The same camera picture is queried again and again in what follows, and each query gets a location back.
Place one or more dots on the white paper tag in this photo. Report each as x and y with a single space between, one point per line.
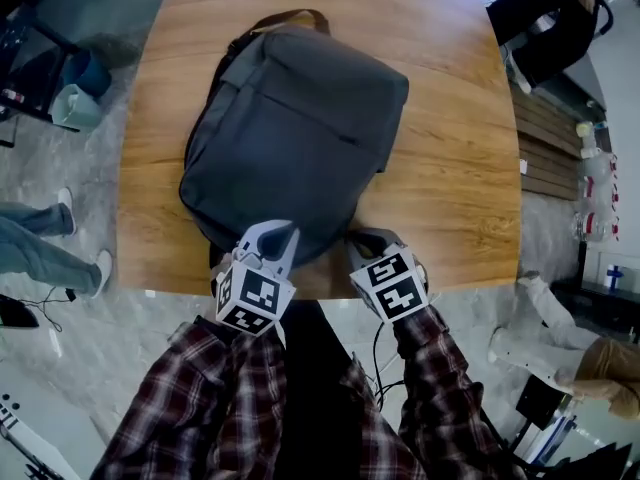
523 167

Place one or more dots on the dark grey backpack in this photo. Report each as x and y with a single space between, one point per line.
290 143

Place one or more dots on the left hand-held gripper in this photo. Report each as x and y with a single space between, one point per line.
255 293

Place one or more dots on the person's right forearm plaid sleeve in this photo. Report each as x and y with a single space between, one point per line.
440 368

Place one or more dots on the pale teal bin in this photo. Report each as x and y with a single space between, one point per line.
75 110

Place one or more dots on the black box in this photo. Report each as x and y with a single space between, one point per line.
540 403

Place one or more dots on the white device black dots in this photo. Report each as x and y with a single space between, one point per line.
25 438

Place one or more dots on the black desk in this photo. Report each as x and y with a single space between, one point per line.
42 88

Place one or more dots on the white box blue mark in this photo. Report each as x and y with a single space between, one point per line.
615 275

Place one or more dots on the black chair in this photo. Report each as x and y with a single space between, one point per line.
15 313

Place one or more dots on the person's left forearm plaid sleeve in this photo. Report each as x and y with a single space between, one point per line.
175 393

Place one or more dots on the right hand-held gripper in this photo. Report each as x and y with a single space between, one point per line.
395 293

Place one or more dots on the blue bin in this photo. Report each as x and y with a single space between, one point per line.
90 75

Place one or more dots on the row of clear plastic bottles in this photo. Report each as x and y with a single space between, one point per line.
597 178

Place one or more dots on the person's body black clothing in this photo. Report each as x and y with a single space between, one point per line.
315 393

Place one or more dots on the wooden pallet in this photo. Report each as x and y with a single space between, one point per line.
545 163

